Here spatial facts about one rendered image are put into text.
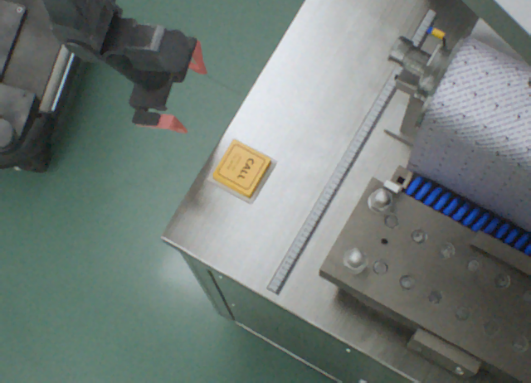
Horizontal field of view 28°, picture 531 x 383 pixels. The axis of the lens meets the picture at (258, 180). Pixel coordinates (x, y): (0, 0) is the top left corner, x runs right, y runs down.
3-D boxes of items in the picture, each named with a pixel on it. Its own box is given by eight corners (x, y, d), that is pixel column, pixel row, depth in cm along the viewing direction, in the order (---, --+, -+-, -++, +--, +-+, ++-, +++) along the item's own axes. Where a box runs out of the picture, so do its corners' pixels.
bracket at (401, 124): (395, 104, 172) (414, 30, 142) (431, 122, 171) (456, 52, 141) (381, 129, 171) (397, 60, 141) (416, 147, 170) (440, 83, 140)
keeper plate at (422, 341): (411, 335, 161) (420, 326, 150) (470, 367, 159) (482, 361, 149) (404, 349, 160) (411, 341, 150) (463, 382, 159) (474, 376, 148)
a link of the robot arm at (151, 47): (80, -16, 139) (58, 43, 137) (144, -16, 132) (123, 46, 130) (133, 26, 148) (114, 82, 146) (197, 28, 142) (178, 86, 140)
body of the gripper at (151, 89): (190, 48, 151) (160, 24, 145) (168, 113, 149) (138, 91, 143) (156, 46, 155) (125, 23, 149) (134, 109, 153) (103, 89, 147)
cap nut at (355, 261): (350, 244, 153) (351, 238, 148) (372, 257, 152) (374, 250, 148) (338, 266, 152) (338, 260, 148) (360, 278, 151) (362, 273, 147)
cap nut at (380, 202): (375, 186, 155) (377, 178, 150) (397, 198, 154) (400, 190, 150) (363, 207, 154) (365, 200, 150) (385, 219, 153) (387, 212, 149)
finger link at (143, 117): (211, 103, 156) (176, 75, 149) (197, 147, 155) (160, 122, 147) (177, 100, 160) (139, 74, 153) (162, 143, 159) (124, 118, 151)
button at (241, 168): (234, 142, 171) (233, 138, 169) (272, 162, 170) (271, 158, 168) (212, 178, 170) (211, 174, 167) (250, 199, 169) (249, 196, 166)
